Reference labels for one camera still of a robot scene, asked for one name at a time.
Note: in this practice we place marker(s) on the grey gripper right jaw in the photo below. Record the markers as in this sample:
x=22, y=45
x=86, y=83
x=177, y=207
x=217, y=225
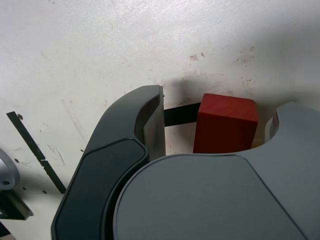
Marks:
x=212, y=200

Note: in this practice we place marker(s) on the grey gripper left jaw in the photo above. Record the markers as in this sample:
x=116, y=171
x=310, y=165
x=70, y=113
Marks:
x=100, y=175

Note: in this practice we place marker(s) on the red cube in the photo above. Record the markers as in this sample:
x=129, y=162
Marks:
x=225, y=125

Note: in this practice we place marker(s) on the black tape square outline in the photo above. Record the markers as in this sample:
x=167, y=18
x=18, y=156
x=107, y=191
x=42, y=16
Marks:
x=180, y=115

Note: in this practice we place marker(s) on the black tape strip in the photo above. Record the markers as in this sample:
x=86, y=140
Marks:
x=35, y=150

